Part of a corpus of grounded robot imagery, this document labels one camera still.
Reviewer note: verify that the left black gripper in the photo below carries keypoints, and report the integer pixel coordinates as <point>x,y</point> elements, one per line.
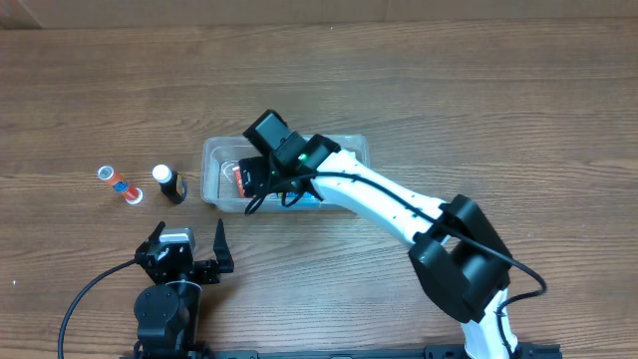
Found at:
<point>221,246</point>

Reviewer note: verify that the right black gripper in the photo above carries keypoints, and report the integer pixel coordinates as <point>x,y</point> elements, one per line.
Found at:
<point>253,178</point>

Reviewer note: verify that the red medicine box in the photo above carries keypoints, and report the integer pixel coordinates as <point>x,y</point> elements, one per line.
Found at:
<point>236,170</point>

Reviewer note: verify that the blue medicine box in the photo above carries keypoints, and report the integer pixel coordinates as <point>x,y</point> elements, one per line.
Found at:
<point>289,200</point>

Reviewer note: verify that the clear plastic container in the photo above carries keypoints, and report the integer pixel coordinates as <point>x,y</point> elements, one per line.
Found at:
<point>217,183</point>

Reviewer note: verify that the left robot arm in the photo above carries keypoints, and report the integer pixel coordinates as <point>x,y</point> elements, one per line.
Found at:
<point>167,312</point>

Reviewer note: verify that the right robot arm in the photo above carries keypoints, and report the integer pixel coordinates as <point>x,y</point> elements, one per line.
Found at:
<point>461,262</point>

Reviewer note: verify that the dark syrup bottle white cap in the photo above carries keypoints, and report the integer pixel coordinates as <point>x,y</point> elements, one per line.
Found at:
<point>171,183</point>

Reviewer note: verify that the orange vitamin tube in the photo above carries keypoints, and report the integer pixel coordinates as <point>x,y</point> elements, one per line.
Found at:
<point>131,194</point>

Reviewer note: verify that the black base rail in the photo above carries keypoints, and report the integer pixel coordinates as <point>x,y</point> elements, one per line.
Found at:
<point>524,351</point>

